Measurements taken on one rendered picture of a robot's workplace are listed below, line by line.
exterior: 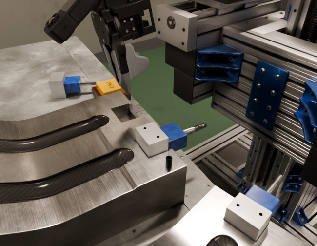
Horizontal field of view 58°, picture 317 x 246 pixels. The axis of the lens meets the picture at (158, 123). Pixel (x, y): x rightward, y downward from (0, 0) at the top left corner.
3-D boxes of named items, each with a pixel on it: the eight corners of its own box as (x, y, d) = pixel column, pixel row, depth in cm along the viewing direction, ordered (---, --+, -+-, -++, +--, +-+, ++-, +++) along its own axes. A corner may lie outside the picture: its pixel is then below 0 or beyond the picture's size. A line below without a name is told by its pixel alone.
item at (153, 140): (196, 129, 55) (199, 106, 52) (212, 143, 52) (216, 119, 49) (136, 151, 50) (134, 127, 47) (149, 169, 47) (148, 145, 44)
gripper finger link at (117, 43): (132, 73, 47) (118, 20, 42) (124, 77, 46) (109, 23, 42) (122, 66, 51) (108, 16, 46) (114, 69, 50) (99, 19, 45)
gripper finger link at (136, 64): (157, 87, 52) (146, 38, 47) (128, 99, 50) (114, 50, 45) (149, 82, 54) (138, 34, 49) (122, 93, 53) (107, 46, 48)
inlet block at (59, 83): (99, 77, 74) (102, 95, 77) (100, 69, 78) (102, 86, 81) (48, 81, 73) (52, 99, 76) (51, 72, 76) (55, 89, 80)
